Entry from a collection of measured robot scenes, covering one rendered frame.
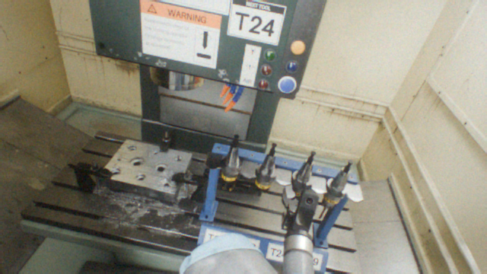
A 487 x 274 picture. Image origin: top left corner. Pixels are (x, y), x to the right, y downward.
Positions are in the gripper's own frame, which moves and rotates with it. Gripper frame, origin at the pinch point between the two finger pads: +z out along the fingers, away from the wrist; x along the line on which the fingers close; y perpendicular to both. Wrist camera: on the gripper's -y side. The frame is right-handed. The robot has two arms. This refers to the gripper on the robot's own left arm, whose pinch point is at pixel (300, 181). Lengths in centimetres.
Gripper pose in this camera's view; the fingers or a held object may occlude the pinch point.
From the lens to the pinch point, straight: 94.0
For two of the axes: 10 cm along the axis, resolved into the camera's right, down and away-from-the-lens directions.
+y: -1.7, 7.7, 6.2
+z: 1.5, -6.0, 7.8
